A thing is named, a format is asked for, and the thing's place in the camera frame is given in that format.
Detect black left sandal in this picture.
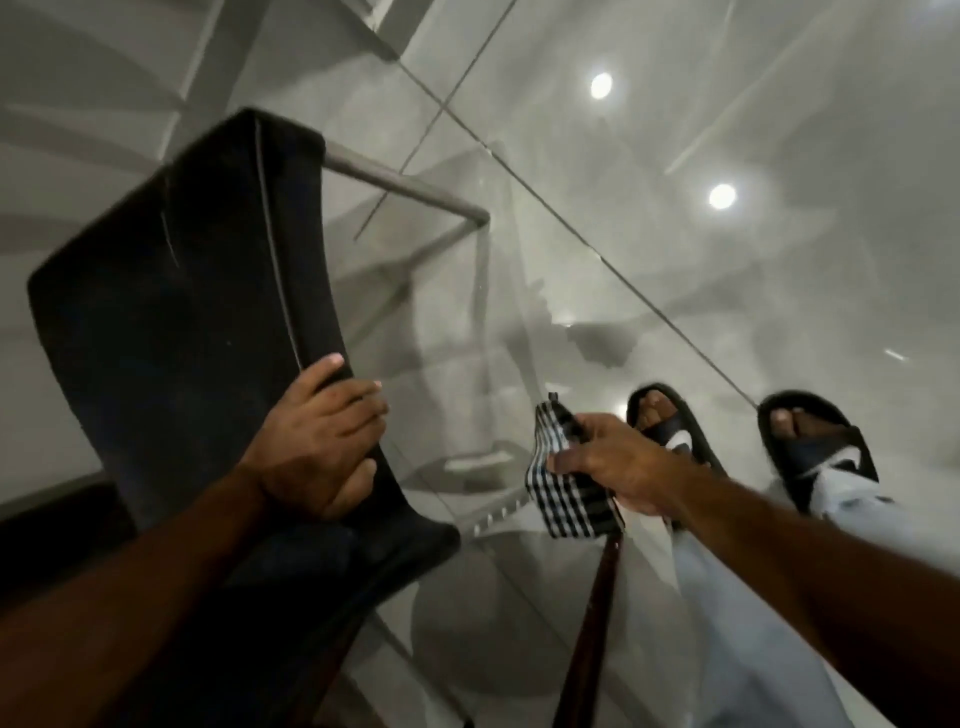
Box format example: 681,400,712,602
626,383,727,481

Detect person's left hand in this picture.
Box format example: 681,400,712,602
236,352,391,523

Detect person's right forearm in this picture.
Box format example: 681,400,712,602
667,472,960,728

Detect black right sandal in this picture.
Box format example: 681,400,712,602
755,389,880,517

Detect person's right hand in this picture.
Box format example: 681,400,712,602
545,412,704,523

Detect black white checkered cloth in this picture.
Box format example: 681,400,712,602
522,393,626,541

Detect person's left forearm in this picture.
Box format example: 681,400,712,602
0,468,271,728

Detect black sandal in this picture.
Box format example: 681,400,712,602
626,383,727,481
755,389,880,517

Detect black upholstered chair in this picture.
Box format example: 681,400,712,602
26,107,493,728

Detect light grey pants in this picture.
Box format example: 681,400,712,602
667,461,960,728

